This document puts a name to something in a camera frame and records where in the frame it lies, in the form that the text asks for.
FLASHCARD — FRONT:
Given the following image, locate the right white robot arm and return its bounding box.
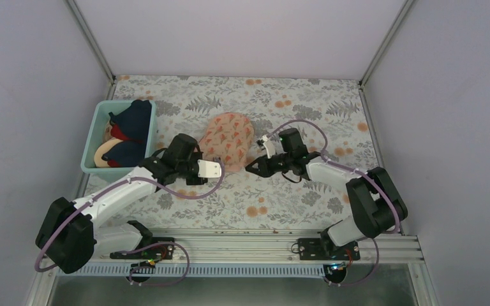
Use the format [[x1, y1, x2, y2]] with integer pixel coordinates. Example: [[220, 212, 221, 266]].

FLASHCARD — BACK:
[[246, 128, 408, 259]]

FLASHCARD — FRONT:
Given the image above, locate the navy beige bra lower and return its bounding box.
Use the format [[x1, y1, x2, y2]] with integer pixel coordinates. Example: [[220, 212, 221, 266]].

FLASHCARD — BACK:
[[94, 138, 145, 168]]

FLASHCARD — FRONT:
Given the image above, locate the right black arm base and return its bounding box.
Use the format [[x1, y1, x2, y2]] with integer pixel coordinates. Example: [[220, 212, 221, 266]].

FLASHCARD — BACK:
[[290, 238, 360, 283]]

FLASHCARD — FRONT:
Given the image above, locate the peach floral mesh laundry bag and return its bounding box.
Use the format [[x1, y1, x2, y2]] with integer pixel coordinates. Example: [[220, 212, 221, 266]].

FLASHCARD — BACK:
[[199, 112, 255, 172]]

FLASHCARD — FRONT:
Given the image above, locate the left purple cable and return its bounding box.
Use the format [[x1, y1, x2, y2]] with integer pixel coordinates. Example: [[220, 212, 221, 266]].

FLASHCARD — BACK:
[[34, 157, 225, 273]]

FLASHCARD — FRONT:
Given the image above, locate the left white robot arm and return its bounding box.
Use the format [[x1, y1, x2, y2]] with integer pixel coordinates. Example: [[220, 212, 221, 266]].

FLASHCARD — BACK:
[[34, 133, 224, 273]]

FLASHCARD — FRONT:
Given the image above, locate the aluminium front rail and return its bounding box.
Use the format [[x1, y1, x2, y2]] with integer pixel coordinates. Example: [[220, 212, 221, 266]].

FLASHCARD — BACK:
[[41, 228, 424, 265]]

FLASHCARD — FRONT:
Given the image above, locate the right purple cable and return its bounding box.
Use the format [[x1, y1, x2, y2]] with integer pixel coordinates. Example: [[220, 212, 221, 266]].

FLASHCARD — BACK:
[[268, 119, 401, 287]]

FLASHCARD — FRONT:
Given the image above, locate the navy red bra upper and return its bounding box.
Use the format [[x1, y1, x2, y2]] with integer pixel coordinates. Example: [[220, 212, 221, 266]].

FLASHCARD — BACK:
[[108, 99, 152, 143]]

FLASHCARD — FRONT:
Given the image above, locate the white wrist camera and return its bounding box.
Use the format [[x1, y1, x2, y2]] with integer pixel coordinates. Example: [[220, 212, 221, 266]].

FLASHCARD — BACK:
[[197, 159, 222, 179], [256, 135, 276, 159]]

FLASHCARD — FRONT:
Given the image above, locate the floral patterned table mat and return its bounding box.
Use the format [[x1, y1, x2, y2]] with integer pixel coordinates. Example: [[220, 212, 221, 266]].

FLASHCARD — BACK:
[[107, 75, 378, 231]]

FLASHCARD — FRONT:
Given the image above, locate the purple cable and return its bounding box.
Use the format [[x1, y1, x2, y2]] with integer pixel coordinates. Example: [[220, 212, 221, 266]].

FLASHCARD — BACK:
[[34, 157, 225, 273], [268, 119, 401, 287]]

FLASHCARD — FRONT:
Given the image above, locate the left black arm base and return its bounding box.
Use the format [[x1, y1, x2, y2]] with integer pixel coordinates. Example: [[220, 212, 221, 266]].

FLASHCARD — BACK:
[[109, 237, 175, 269]]

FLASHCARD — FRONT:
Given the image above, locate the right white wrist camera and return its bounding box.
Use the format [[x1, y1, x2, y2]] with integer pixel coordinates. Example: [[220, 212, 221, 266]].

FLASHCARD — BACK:
[[256, 135, 276, 159]]

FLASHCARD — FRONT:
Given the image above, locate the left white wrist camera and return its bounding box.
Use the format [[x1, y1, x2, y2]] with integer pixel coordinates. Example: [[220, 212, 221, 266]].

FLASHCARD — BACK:
[[197, 159, 222, 179]]

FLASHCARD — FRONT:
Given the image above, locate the light blue plastic bin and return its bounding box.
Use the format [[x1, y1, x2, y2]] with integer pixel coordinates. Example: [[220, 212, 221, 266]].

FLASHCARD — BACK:
[[80, 100, 157, 182]]

